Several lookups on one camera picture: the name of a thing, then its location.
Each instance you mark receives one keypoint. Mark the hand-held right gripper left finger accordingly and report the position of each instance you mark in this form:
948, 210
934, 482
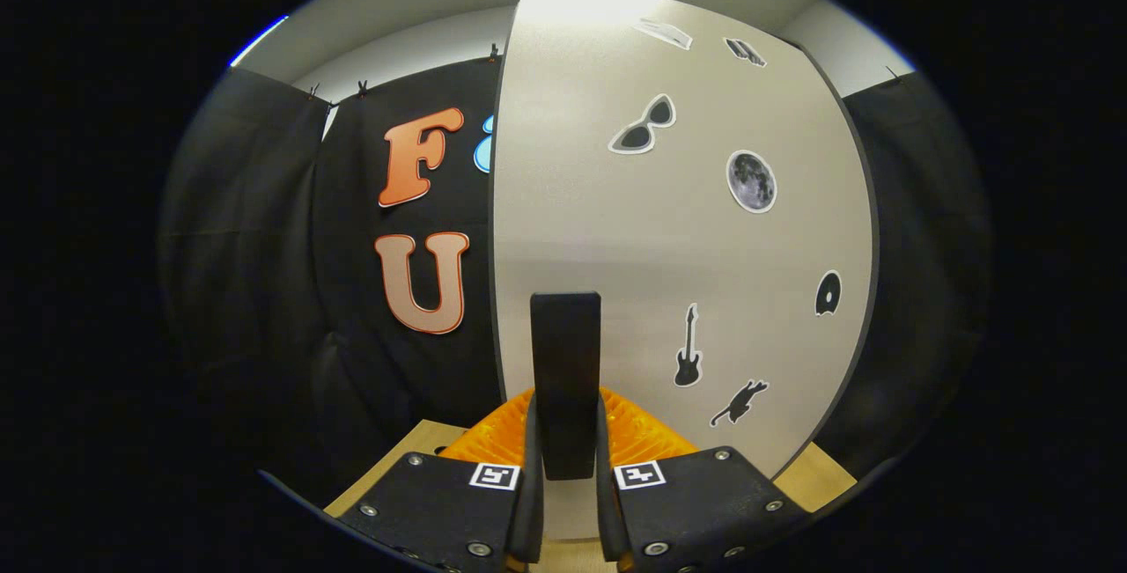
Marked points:
440, 503

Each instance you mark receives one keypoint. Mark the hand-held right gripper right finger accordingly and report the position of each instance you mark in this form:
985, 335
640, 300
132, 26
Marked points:
696, 503

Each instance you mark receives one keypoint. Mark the white cabinet door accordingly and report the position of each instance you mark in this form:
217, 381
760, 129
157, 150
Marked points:
616, 230

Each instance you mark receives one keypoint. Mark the black backdrop cloth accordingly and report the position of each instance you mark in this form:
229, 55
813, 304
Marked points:
264, 291

